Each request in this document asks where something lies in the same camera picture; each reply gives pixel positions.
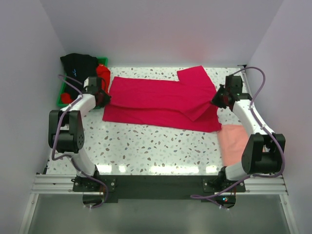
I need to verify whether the black t shirt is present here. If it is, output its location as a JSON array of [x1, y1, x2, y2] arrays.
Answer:
[[60, 53, 98, 91]]

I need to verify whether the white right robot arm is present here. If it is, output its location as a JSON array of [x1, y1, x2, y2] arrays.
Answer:
[[212, 75, 286, 192]]

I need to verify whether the folded peach t shirt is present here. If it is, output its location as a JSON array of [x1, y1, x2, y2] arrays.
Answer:
[[217, 124, 249, 166]]

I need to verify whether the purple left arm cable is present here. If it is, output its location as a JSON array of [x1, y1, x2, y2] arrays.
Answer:
[[51, 74, 110, 209]]

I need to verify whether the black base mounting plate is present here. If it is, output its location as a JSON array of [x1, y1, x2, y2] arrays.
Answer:
[[71, 175, 234, 205]]

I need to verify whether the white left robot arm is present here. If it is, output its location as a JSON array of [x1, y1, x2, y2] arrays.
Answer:
[[48, 74, 111, 191]]

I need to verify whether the green plastic bin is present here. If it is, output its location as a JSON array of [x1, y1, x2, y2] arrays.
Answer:
[[57, 53, 111, 107]]

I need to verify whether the aluminium table frame rail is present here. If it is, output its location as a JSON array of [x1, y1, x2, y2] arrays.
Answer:
[[237, 64, 299, 234]]

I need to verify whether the magenta t shirt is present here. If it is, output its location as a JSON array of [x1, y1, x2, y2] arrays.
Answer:
[[103, 66, 221, 133]]

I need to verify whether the red t shirt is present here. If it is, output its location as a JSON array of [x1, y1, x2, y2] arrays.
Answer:
[[59, 64, 111, 105]]

